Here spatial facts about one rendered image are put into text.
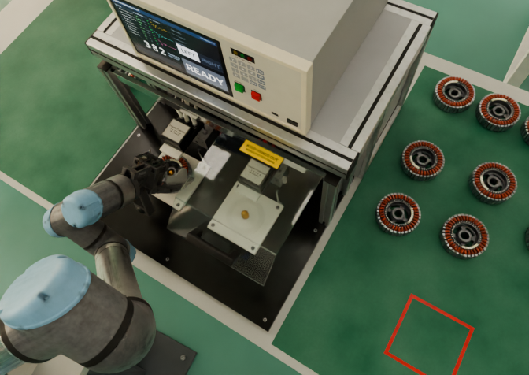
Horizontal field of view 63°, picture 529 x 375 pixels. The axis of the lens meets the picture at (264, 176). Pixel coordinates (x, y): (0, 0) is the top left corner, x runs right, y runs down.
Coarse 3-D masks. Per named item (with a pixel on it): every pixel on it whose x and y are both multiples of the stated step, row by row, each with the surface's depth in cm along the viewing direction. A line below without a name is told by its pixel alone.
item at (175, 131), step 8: (208, 112) 115; (176, 120) 112; (184, 120) 115; (168, 128) 111; (176, 128) 111; (184, 128) 111; (192, 128) 111; (200, 128) 115; (168, 136) 110; (176, 136) 110; (184, 136) 110; (192, 136) 113; (168, 144) 113; (176, 144) 109; (184, 144) 111; (168, 152) 113; (176, 152) 113
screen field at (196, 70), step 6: (186, 60) 86; (186, 66) 88; (192, 66) 87; (198, 66) 85; (192, 72) 89; (198, 72) 87; (204, 72) 86; (210, 72) 85; (204, 78) 88; (210, 78) 87; (216, 78) 85; (222, 78) 84; (216, 84) 88; (222, 84) 86
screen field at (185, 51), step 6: (180, 48) 83; (186, 48) 81; (186, 54) 84; (192, 54) 82; (198, 54) 81; (198, 60) 83; (204, 60) 82; (210, 60) 80; (210, 66) 82; (216, 66) 81; (222, 72) 82
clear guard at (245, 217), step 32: (224, 128) 93; (224, 160) 90; (256, 160) 90; (288, 160) 89; (192, 192) 88; (224, 192) 87; (256, 192) 87; (288, 192) 86; (192, 224) 88; (224, 224) 84; (256, 224) 84; (288, 224) 83; (256, 256) 83
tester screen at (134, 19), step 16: (112, 0) 81; (128, 16) 83; (144, 16) 80; (128, 32) 89; (144, 32) 85; (160, 32) 82; (176, 32) 78; (176, 48) 84; (192, 48) 80; (208, 48) 77
